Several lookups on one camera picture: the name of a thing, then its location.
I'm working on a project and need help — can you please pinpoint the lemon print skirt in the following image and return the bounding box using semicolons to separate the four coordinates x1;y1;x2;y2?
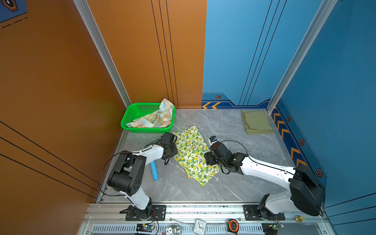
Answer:
173;126;220;187

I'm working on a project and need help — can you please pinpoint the green plastic basket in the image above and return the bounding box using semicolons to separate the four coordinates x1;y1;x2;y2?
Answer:
120;102;176;134

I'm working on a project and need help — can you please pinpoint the olive green skirt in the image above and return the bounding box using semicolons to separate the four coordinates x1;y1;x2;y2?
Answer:
241;110;274;135

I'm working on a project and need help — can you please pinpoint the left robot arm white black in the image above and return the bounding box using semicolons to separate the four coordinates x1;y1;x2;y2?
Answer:
107;132;178;220

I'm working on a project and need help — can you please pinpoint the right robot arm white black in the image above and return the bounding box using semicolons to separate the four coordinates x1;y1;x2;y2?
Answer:
204;136;325;220

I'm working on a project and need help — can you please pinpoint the pastel floral skirt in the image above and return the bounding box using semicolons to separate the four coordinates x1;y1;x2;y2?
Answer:
126;99;175;128

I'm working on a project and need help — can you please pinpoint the light blue cylinder tool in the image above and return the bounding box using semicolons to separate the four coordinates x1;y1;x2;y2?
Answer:
150;161;159;181

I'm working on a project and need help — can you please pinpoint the orange black tape measure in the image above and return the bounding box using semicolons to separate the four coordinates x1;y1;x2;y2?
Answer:
226;219;240;235

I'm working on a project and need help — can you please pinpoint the small white clock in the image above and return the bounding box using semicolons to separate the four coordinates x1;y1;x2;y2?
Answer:
193;219;207;235

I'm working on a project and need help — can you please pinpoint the white power adapter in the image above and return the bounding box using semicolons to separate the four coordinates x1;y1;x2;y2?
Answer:
164;223;182;235

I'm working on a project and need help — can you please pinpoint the green circuit board left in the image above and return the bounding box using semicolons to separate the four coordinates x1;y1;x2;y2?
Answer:
136;223;156;235

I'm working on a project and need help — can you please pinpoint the circuit board right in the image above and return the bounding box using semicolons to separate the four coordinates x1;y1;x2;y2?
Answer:
262;223;285;235

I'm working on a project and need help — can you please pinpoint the brass round knob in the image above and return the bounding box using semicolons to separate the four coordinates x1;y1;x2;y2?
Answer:
295;215;305;223

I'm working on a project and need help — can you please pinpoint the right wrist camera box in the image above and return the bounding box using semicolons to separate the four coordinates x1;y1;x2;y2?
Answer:
209;136;217;144

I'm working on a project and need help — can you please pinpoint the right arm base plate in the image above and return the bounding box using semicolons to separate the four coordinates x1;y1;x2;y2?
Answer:
243;205;286;221

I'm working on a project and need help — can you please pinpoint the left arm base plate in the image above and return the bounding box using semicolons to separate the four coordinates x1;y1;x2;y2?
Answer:
125;204;166;221

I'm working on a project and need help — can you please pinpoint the aluminium front rail frame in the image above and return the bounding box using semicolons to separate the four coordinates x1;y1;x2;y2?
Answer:
78;202;336;235

